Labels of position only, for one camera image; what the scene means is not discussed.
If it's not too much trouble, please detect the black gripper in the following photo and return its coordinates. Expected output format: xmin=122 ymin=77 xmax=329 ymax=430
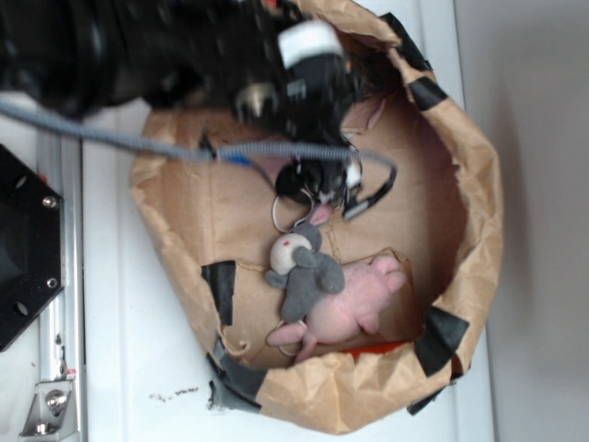
xmin=202 ymin=1 xmax=363 ymax=205

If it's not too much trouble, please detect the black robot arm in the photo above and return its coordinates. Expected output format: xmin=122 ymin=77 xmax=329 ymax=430
xmin=1 ymin=1 xmax=395 ymax=210

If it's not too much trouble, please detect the grey plush bunny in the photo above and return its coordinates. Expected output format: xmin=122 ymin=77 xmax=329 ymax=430
xmin=265 ymin=204 xmax=345 ymax=323

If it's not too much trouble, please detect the brown paper bag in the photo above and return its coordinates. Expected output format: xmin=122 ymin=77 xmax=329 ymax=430
xmin=131 ymin=1 xmax=503 ymax=435

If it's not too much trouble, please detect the pink plush toy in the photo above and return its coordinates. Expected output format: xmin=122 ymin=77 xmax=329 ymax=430
xmin=266 ymin=255 xmax=407 ymax=364

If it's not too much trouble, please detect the orange red object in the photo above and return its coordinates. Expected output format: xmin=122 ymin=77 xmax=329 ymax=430
xmin=342 ymin=342 xmax=407 ymax=359

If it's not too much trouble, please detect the grey braided cable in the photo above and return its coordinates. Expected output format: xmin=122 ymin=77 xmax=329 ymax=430
xmin=0 ymin=100 xmax=398 ymax=172

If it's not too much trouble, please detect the aluminium frame rail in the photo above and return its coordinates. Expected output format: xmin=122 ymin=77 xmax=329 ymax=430
xmin=35 ymin=132 xmax=87 ymax=441

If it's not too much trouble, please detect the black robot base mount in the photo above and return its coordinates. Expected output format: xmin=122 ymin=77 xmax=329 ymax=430
xmin=1 ymin=146 xmax=64 ymax=352

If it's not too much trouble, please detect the silver corner bracket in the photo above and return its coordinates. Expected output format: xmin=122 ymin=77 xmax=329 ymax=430
xmin=18 ymin=380 xmax=78 ymax=441

